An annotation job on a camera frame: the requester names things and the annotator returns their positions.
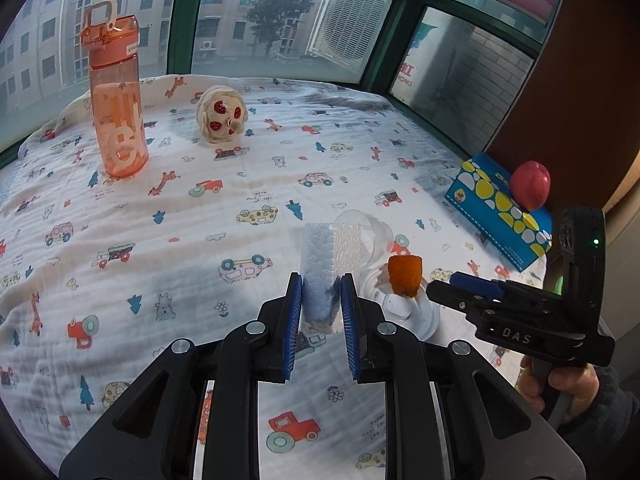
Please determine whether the white foam block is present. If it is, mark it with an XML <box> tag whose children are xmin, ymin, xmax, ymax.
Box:
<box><xmin>300</xmin><ymin>223</ymin><xmax>360</xmax><ymax>334</ymax></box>

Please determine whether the orange sponge piece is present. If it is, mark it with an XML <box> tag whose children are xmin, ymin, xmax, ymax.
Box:
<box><xmin>387</xmin><ymin>255</ymin><xmax>422</xmax><ymax>297</ymax></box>

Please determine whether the person right hand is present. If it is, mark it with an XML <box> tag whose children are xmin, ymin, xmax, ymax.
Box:
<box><xmin>516</xmin><ymin>356</ymin><xmax>600</xmax><ymax>422</ymax></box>

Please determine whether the white plastic lid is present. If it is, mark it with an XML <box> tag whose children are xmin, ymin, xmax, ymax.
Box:
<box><xmin>359</xmin><ymin>264</ymin><xmax>440</xmax><ymax>341</ymax></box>

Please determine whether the blue yellow tissue box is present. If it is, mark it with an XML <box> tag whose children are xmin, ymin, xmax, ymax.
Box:
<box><xmin>445</xmin><ymin>153</ymin><xmax>553</xmax><ymax>271</ymax></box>

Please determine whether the red apple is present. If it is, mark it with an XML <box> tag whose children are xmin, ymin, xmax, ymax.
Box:
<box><xmin>509</xmin><ymin>160</ymin><xmax>551</xmax><ymax>211</ymax></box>

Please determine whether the dark wooden headboard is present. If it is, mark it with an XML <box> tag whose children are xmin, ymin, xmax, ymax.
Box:
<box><xmin>484</xmin><ymin>0</ymin><xmax>640</xmax><ymax>212</ymax></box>

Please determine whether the cream round toy face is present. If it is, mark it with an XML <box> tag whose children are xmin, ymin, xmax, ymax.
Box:
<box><xmin>195</xmin><ymin>86</ymin><xmax>248</xmax><ymax>144</ymax></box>

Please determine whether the cartoon print bed sheet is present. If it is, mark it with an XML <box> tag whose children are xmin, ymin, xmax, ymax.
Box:
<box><xmin>1</xmin><ymin>76</ymin><xmax>546</xmax><ymax>470</ymax></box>

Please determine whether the orange water bottle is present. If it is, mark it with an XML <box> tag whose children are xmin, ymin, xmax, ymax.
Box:
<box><xmin>80</xmin><ymin>0</ymin><xmax>149</xmax><ymax>179</ymax></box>

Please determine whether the white air conditioner unit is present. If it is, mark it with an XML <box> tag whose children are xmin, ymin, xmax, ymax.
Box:
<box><xmin>307</xmin><ymin>0</ymin><xmax>392</xmax><ymax>75</ymax></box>

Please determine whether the green window frame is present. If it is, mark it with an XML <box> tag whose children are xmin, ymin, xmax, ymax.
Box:
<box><xmin>1</xmin><ymin>0</ymin><xmax>548</xmax><ymax>153</ymax></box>

